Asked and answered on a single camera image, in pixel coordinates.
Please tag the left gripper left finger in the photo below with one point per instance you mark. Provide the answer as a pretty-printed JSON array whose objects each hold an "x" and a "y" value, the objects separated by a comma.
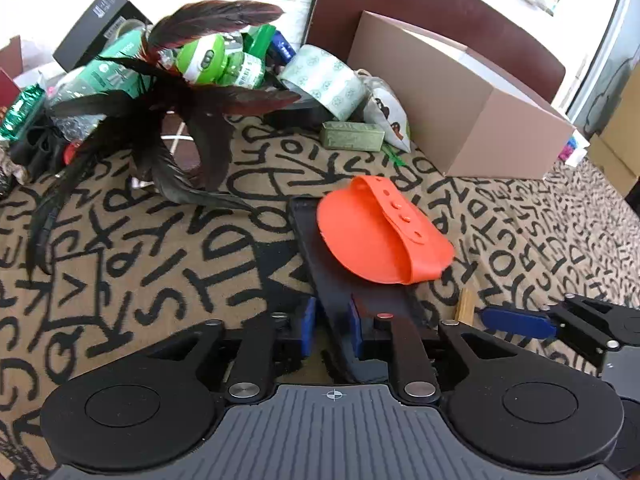
[{"x": 267, "y": 346}]

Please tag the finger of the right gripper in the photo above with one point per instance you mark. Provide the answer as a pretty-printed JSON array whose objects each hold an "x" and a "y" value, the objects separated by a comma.
[{"x": 535, "y": 325}]

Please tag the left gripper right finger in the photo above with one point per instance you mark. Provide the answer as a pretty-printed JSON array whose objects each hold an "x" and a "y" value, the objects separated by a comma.
[{"x": 394, "y": 339}]

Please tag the black tray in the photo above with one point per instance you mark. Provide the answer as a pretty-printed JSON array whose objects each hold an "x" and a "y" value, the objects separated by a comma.
[{"x": 336, "y": 287}]

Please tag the orange silicone scrubber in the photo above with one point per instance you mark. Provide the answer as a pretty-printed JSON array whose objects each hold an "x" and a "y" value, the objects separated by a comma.
[{"x": 377, "y": 234}]

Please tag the green patterned tape roll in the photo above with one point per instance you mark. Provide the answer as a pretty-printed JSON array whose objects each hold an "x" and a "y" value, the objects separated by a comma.
[{"x": 326, "y": 79}]

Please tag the wooden stick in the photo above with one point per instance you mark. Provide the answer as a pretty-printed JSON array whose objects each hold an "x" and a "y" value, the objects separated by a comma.
[{"x": 465, "y": 310}]

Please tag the brown cardboard box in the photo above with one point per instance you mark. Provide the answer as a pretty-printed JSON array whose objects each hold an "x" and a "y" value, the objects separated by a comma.
[{"x": 467, "y": 115}]

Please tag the green soap bar box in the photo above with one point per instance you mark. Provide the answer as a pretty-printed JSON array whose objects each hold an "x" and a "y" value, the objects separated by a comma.
[{"x": 352, "y": 136}]

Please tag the white patterned fabric pouch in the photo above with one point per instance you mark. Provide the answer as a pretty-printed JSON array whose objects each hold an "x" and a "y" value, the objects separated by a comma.
[{"x": 383, "y": 109}]

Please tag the green white round container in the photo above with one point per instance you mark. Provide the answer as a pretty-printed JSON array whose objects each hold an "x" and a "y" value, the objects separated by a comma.
[{"x": 220, "y": 59}]

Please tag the blue small box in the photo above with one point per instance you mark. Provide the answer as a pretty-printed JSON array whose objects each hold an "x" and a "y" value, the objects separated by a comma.
[{"x": 280, "y": 50}]

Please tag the clear plastic water bottle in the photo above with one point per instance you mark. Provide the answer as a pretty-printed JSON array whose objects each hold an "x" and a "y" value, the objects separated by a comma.
[{"x": 97, "y": 77}]

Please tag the green foil snack packet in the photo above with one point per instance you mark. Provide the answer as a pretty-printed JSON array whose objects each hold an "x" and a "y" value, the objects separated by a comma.
[{"x": 23, "y": 112}]

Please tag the dark red chair back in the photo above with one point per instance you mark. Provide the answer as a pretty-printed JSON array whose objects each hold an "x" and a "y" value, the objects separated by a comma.
[{"x": 332, "y": 26}]

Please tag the black cardboard box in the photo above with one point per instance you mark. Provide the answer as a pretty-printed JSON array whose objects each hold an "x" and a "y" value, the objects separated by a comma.
[{"x": 96, "y": 27}]

